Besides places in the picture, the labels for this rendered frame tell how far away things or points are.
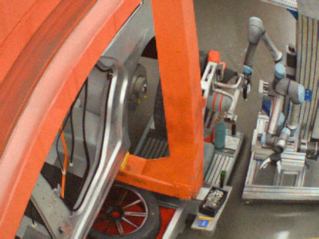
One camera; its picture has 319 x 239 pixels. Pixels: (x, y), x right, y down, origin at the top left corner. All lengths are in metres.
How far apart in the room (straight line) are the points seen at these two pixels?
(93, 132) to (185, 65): 1.09
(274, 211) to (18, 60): 3.37
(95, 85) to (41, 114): 2.12
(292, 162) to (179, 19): 1.70
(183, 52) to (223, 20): 3.23
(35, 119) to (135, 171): 2.35
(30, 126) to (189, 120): 1.68
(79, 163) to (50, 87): 2.22
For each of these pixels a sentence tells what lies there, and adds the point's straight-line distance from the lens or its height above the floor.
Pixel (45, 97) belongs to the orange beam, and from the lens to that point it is 1.53.
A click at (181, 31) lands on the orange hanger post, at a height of 2.13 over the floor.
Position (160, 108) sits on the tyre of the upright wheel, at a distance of 3.65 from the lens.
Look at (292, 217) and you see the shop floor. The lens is 4.32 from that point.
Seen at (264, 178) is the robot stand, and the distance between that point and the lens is 4.26.
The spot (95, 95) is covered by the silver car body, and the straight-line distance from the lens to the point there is 3.61.
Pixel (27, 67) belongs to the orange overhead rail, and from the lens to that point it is 1.26.
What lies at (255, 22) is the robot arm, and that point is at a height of 1.39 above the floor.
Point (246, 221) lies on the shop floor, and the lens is 4.27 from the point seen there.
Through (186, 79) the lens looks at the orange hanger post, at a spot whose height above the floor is 1.77.
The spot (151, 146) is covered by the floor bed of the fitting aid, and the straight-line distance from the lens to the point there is 4.64.
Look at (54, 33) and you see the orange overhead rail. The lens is 1.33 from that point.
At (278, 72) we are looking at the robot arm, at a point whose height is 1.04.
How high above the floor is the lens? 3.84
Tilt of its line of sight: 52 degrees down
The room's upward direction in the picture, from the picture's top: 7 degrees counter-clockwise
